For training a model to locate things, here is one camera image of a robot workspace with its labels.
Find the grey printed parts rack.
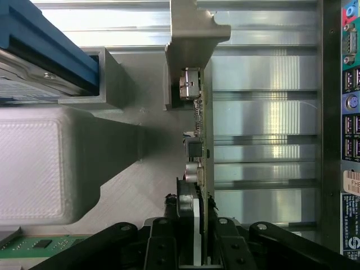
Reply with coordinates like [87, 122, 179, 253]
[0, 42, 216, 270]

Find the blue service label sticker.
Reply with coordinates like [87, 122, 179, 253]
[341, 192, 360, 257]

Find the orange barcode sticker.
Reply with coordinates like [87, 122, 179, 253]
[343, 168, 360, 195]

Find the grey open PC case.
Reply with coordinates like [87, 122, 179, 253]
[314, 0, 360, 270]

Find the hard disk in blue carrier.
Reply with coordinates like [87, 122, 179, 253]
[0, 0, 101, 102]

